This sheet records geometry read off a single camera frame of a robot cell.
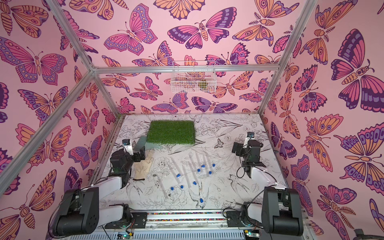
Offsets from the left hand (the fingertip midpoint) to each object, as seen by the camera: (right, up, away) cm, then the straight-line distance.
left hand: (138, 145), depth 90 cm
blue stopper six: (+27, -22, -7) cm, 36 cm away
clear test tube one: (+38, -11, +4) cm, 40 cm away
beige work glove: (+2, -14, +1) cm, 15 cm away
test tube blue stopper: (+24, -18, -1) cm, 30 cm away
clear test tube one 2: (+42, -11, +4) cm, 44 cm away
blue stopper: (+46, -12, +2) cm, 48 cm away
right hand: (+64, +2, -1) cm, 64 cm away
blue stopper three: (+40, -13, +2) cm, 42 cm away
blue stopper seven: (+22, -23, -7) cm, 33 cm away
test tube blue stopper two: (+36, -24, -7) cm, 44 cm away
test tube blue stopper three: (+34, -10, +4) cm, 35 cm away
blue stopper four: (+37, -15, 0) cm, 40 cm away
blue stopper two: (+44, -16, -1) cm, 47 cm away
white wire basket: (+34, +43, +6) cm, 55 cm away
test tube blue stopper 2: (+29, -18, -3) cm, 35 cm away
